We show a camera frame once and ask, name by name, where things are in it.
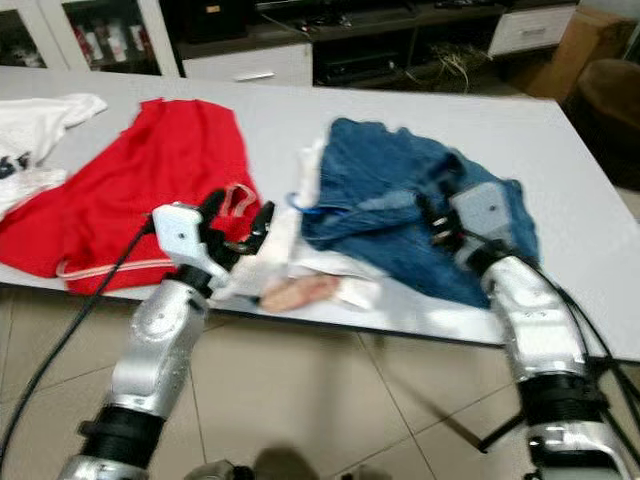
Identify blue plastic hanger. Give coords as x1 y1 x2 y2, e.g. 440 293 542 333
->
285 192 361 219

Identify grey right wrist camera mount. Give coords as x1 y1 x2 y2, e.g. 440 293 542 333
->
448 182 513 253

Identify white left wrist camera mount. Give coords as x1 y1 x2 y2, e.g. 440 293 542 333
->
150 202 223 279

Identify peach cloth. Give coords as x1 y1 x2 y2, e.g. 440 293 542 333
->
260 275 341 311

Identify blue denim jeans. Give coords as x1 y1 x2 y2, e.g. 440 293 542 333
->
300 117 543 309

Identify white t-shirt black print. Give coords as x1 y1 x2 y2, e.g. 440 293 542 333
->
0 93 109 221

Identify dark TV stand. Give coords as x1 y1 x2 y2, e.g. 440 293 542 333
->
160 0 591 96

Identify white garment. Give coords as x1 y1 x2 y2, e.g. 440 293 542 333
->
228 138 396 311

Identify white glass-door cabinet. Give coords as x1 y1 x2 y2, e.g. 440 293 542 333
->
0 0 183 79

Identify red garment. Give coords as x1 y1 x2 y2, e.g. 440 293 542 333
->
0 98 261 293

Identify tangled white cables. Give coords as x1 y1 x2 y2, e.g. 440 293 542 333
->
425 45 491 91

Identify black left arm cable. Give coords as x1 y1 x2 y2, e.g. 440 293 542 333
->
0 218 158 466

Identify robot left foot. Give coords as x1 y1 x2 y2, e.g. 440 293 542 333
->
185 462 251 480

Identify white drawer front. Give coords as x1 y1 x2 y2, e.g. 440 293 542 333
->
488 5 579 56
182 43 314 88

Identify black table legs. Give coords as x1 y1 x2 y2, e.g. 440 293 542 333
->
475 400 546 453

